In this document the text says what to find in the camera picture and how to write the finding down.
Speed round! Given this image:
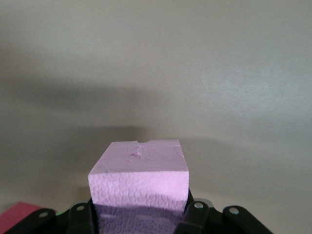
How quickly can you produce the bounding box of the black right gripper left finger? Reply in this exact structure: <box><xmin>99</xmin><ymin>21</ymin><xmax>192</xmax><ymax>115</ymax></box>
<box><xmin>4</xmin><ymin>198</ymin><xmax>100</xmax><ymax>234</ymax></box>

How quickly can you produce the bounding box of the pink foam cube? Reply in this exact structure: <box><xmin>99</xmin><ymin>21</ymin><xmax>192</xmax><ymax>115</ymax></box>
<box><xmin>87</xmin><ymin>139</ymin><xmax>190</xmax><ymax>234</ymax></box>

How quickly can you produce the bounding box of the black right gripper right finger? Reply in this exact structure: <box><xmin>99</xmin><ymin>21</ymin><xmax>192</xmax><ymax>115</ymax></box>
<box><xmin>176</xmin><ymin>191</ymin><xmax>270</xmax><ymax>234</ymax></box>

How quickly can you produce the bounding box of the brown table cover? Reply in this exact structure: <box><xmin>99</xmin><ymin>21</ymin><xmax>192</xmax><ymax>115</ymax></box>
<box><xmin>0</xmin><ymin>0</ymin><xmax>312</xmax><ymax>234</ymax></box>

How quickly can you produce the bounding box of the red foam cube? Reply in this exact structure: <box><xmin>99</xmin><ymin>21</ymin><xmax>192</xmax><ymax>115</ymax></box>
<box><xmin>0</xmin><ymin>201</ymin><xmax>42</xmax><ymax>233</ymax></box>

